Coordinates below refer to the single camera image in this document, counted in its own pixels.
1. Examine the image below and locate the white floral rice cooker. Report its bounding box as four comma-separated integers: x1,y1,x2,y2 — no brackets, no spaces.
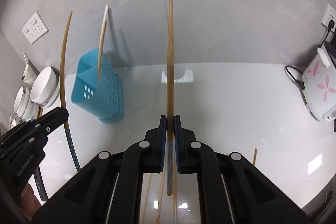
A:
302,42,336,122

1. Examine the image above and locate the white wall socket pair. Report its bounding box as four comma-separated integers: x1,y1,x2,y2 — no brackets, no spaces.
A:
22,11,49,44

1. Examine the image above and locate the white ceramic jug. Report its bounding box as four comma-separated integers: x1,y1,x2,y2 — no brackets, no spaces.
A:
21,53,37,86

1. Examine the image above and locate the chopstick with blue dotted end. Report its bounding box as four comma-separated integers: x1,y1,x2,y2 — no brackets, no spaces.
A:
60,11,81,171

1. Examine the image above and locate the black power cord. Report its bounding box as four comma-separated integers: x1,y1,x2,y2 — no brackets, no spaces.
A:
284,65,306,89

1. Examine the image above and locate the person left hand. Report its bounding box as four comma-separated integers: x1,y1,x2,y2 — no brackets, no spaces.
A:
20,184,41,221

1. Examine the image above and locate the white socket with plugs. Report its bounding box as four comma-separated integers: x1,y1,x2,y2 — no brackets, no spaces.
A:
321,4,336,28

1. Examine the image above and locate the blue plastic utensil holder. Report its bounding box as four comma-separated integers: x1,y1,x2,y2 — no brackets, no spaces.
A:
71,48,124,123

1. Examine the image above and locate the plain thin bamboo chopstick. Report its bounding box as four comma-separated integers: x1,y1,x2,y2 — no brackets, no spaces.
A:
141,174,152,224

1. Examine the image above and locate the large white bowl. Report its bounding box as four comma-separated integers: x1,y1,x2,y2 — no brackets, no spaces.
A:
30,66,58,105

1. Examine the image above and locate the wooden plate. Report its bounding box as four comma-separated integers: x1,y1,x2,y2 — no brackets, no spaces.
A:
37,107,43,119

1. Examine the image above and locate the white bowl with dark rim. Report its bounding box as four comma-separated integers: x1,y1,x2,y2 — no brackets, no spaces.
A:
14,86,39,121

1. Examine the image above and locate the chopstick with pale grey end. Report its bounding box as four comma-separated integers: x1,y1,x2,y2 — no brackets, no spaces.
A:
97,20,107,80

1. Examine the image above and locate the chopstick with pale floral end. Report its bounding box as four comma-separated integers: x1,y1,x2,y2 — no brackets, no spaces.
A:
252,148,258,166

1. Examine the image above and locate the white plastic chopstick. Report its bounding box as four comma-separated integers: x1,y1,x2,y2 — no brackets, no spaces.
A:
102,5,109,24

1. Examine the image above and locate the chopstick with floral red end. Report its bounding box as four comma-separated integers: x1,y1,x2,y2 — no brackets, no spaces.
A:
155,172,165,224

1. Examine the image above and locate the white ridged plate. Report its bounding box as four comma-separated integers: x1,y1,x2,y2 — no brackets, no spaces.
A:
39,74,60,109

